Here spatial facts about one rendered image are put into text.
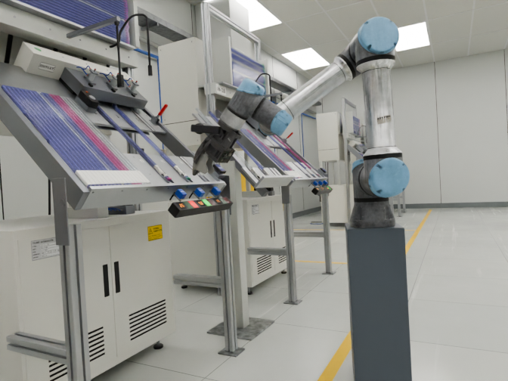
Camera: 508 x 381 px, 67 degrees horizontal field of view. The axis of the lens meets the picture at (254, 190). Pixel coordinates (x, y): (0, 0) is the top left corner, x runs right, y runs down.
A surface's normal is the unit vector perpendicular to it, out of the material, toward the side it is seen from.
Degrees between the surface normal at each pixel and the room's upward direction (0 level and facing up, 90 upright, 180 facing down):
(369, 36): 82
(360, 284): 90
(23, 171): 90
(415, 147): 90
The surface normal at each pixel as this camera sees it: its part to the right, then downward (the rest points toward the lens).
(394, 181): 0.03, 0.14
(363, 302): -0.19, 0.03
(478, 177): -0.46, 0.04
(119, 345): 0.88, -0.04
